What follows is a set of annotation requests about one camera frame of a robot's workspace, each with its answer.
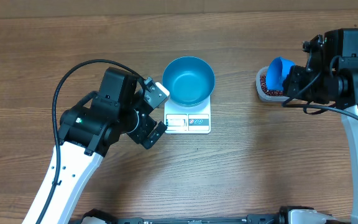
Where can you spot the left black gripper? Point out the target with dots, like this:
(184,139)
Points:
(148,124)

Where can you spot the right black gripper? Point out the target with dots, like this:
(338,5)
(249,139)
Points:
(294,81)

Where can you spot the blue plastic measuring scoop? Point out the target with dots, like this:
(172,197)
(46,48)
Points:
(277,72)

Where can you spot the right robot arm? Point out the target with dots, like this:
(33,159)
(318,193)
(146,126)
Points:
(336,53)

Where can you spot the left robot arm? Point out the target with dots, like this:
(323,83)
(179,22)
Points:
(122,105)

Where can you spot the white digital kitchen scale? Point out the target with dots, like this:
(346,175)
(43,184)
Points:
(182,118)

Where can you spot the teal metal bowl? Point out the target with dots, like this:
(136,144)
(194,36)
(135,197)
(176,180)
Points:
(190,80)

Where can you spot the red beans in container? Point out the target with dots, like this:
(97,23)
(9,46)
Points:
(266,90)

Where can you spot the clear plastic container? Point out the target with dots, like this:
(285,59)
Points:
(266,95)

